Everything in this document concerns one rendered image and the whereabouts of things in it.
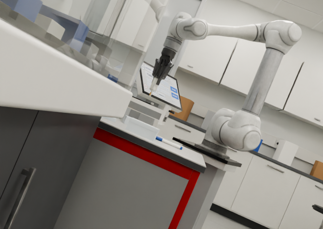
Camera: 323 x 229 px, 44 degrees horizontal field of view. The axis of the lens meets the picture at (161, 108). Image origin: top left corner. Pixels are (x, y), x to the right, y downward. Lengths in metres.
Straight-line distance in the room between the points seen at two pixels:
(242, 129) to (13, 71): 1.73
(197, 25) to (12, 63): 1.52
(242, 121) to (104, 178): 0.91
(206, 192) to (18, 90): 1.85
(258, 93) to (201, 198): 0.67
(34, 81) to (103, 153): 0.99
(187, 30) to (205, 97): 3.84
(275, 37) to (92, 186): 1.27
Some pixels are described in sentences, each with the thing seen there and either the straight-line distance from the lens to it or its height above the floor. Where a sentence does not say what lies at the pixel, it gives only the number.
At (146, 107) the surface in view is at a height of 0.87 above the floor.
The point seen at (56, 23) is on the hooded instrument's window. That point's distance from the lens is 0.65.
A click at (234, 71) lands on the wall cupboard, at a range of 5.51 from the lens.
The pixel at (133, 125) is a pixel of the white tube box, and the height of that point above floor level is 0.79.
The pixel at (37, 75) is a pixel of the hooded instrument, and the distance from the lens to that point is 0.63.
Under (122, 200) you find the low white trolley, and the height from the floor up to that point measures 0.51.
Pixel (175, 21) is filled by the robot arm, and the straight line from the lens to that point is 2.17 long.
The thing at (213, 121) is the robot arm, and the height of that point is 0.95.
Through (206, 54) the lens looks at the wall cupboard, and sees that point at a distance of 5.52.
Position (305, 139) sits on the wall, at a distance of 5.99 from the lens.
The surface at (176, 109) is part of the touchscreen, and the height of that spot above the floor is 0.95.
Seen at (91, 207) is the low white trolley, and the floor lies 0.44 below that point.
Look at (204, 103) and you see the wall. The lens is 5.80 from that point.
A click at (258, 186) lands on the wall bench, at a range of 5.19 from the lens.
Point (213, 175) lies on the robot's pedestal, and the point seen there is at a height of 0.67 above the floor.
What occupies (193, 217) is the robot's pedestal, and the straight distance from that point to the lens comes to 2.38.
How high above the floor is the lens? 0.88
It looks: 1 degrees up
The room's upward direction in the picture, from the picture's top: 23 degrees clockwise
